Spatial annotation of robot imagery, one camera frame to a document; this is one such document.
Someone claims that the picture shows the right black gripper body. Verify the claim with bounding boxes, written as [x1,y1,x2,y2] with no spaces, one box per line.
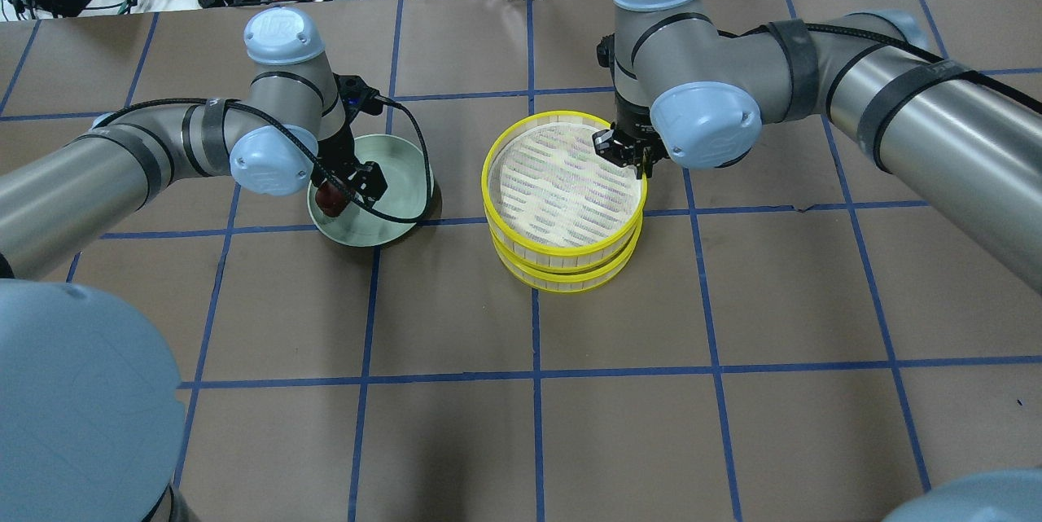
[596,33,668,169]

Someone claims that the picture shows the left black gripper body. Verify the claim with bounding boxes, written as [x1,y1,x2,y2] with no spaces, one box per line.
[313,74,383,189]

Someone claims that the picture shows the yellow steamer layer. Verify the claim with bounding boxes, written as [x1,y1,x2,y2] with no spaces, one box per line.
[490,221,643,293]
[480,110,647,274]

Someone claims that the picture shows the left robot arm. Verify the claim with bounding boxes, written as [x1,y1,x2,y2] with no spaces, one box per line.
[1,7,387,280]

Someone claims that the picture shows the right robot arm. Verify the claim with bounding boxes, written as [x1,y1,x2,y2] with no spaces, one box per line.
[592,0,1041,291]

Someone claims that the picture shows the dark red bun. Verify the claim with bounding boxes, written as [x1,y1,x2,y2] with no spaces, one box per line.
[315,181,348,218]

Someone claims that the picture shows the light green plate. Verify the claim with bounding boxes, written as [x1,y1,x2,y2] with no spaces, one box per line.
[305,134,427,248]

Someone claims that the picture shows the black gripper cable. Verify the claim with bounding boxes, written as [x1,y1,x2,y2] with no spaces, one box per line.
[106,94,435,223]

